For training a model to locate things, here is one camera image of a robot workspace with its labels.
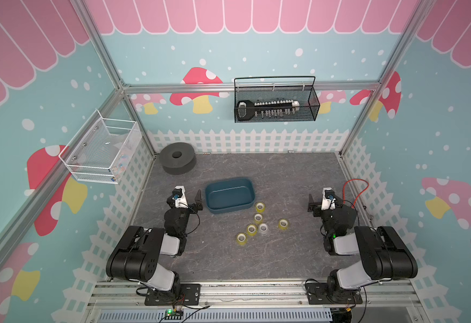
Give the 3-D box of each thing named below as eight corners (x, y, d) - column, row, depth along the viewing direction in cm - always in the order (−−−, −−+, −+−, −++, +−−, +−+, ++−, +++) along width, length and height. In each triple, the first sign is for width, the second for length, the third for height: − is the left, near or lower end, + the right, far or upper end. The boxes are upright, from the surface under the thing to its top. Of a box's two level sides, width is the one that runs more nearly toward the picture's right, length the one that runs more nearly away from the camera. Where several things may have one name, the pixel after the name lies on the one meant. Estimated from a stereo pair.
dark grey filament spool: (157, 175, 113) (154, 168, 108) (166, 149, 126) (163, 141, 121) (193, 175, 113) (191, 168, 108) (198, 149, 126) (196, 141, 121)
